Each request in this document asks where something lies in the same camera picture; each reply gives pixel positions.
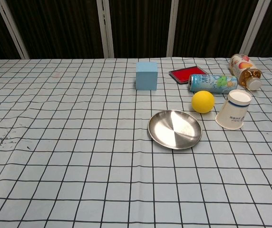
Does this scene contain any checked light blue tablecloth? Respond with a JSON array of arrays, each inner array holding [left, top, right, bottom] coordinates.
[[0, 56, 272, 228]]

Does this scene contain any peach juice bottle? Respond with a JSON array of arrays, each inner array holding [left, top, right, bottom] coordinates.
[[228, 53, 262, 92]]

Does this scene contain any white metal partition post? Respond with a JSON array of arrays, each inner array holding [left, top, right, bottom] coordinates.
[[0, 0, 29, 59], [96, 0, 115, 58], [166, 0, 179, 57], [239, 0, 266, 55]]

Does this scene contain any light blue beverage can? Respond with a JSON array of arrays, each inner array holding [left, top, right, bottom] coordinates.
[[187, 73, 239, 94]]

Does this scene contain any round steel plate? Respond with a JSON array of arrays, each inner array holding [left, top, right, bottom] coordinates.
[[147, 109, 203, 150]]

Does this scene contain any white paper cup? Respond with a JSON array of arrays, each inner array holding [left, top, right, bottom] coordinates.
[[215, 89, 253, 130]]

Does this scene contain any yellow foam ball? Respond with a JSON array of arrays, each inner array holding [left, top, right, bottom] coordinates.
[[191, 90, 215, 114]]

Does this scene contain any red ink pad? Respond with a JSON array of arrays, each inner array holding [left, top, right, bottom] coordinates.
[[168, 66, 208, 84]]

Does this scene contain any light blue cube block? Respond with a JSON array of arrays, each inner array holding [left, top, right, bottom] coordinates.
[[135, 61, 158, 91]]

